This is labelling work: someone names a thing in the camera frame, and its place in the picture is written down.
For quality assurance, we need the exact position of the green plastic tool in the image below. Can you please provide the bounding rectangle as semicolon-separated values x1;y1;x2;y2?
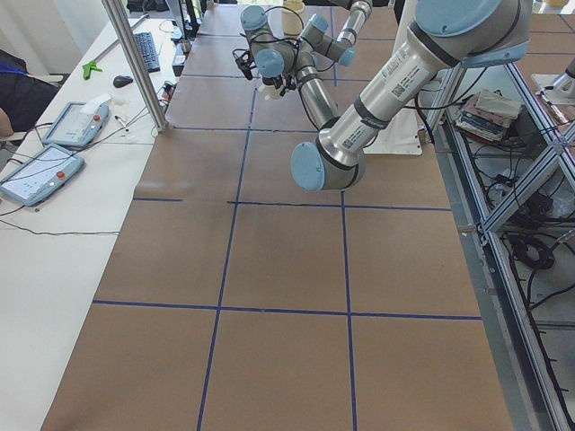
82;60;102;80

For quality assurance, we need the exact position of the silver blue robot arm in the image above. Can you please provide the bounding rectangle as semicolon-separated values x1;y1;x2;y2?
240;1;532;191
282;1;373;87

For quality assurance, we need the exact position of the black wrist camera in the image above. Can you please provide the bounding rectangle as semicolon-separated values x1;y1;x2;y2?
232;48;256;81

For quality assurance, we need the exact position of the seated person dark shirt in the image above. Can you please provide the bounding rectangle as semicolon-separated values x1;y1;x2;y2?
1;50;58;137

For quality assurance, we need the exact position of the near blue teach pendant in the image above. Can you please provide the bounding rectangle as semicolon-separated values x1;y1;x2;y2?
1;144;85;207

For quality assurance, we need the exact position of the far blue teach pendant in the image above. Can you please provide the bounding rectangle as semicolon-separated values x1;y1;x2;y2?
41;101;110;150

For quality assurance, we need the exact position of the white camera mast pedestal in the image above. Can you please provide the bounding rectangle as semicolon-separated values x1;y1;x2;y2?
364;0;422;156

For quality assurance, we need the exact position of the black marker pen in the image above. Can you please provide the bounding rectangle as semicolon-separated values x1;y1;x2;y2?
114;115;129;132

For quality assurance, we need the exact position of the aluminium frame post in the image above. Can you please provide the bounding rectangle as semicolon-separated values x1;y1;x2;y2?
102;0;168;133

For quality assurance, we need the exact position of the black computer keyboard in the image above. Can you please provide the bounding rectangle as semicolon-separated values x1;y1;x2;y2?
133;31;161;73

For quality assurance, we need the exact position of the cream white bin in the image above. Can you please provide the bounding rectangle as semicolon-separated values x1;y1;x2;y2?
281;0;305;36

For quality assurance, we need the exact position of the blue teach pendant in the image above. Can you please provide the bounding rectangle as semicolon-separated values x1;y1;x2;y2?
41;101;110;150
1;144;85;207

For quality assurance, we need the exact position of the stack of books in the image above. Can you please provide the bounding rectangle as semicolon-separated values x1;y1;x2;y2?
455;90;523;142

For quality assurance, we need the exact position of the white mug with lettering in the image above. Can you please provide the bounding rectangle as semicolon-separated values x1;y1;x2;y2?
258;84;286;101

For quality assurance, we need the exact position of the black computer mouse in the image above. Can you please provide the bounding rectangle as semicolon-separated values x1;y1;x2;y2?
112;75;134;89

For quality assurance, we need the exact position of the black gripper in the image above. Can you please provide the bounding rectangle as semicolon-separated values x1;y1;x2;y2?
283;75;297;92
261;75;285;90

